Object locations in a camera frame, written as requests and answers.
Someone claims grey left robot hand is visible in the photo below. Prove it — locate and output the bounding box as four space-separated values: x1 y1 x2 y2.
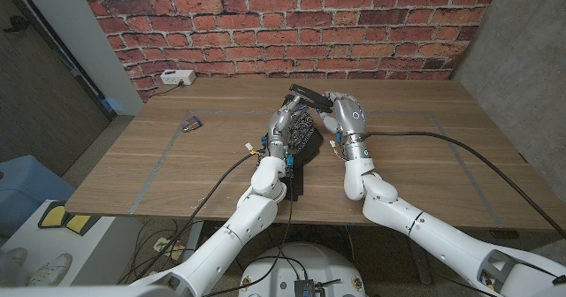
264 96 310 161

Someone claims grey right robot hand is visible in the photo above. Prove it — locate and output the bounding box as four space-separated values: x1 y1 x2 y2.
318 91 371 162

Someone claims black stapler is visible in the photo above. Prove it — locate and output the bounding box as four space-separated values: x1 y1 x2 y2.
285 83 335 114

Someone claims black paisley bandana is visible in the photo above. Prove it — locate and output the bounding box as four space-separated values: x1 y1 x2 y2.
282 110 325 196

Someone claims small silver blue gadget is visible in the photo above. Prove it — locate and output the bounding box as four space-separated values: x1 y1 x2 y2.
180 116 203 133

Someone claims red brick printed backdrop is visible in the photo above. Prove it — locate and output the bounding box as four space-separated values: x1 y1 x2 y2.
75 0 503 103

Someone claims white power strip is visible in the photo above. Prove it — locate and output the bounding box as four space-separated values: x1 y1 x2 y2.
159 69 197 87

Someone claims grey metal table leg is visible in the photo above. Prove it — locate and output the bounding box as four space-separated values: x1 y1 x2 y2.
409 247 433 286
187 220 205 248

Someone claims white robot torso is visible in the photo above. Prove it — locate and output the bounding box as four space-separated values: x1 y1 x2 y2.
238 242 367 297

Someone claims grey torso electronics module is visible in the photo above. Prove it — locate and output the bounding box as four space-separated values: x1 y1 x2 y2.
294 278 341 297

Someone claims paper sheet with green print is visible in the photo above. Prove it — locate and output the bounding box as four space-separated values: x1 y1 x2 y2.
153 237 185 258

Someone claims yellow black pad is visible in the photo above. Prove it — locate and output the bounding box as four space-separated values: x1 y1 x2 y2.
38 201 92 236

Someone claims blue plastic bin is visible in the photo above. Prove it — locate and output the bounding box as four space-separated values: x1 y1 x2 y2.
0 155 76 239

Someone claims white sneaker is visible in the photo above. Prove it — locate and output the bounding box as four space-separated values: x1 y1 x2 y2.
25 252 74 287
0 247 28 267

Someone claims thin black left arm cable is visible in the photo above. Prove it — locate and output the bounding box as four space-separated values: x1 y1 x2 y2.
203 175 295 297

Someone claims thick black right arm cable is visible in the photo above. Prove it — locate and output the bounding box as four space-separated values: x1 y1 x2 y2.
364 130 566 240

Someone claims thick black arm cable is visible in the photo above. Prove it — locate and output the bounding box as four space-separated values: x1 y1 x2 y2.
119 150 262 285
364 130 566 240

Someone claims black power strip cord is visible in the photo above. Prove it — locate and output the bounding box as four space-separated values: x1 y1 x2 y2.
149 82 183 98

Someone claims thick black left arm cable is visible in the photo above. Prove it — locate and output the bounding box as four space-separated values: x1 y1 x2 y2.
119 150 262 285

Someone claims black door handle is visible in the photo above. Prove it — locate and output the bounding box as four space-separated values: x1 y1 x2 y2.
3 14 31 34

